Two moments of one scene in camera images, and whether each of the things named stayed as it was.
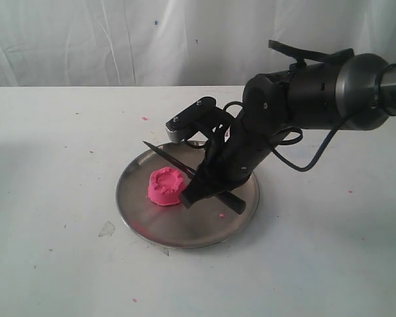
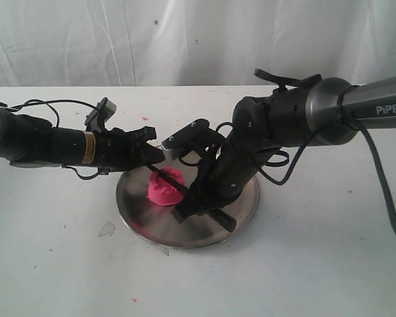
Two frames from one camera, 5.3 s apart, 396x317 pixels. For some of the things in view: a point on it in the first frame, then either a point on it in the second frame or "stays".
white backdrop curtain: x=178 y=43 stays
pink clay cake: x=165 y=185 stays
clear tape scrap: x=108 y=230 stays
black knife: x=232 y=203 -> x=217 y=215
